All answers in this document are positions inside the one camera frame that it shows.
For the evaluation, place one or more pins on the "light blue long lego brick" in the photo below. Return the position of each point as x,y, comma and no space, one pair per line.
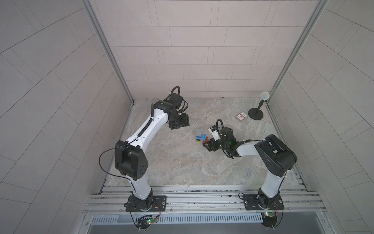
203,136

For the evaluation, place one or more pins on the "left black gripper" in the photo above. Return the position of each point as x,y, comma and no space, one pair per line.
181,121

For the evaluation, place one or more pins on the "aluminium rail frame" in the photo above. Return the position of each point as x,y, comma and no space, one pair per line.
203,199

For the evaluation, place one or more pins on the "black stand with round disc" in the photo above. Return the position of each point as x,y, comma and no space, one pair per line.
256,113

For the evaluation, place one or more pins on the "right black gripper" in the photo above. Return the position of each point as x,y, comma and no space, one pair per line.
211,143

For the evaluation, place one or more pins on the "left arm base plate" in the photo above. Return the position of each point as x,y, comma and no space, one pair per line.
159,203

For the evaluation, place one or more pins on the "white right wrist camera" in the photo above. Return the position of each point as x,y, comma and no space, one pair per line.
215,132

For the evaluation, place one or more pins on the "right circuit board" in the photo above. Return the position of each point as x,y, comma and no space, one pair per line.
270,219

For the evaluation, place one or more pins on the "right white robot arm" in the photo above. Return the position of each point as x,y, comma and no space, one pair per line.
277,157

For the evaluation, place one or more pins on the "circuit board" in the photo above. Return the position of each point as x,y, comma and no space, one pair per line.
270,219
146,221

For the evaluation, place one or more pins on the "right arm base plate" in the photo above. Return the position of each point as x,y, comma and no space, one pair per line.
262,202

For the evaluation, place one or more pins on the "left circuit board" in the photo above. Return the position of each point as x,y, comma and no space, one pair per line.
146,221

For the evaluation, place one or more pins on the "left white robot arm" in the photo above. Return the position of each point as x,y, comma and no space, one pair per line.
130,158

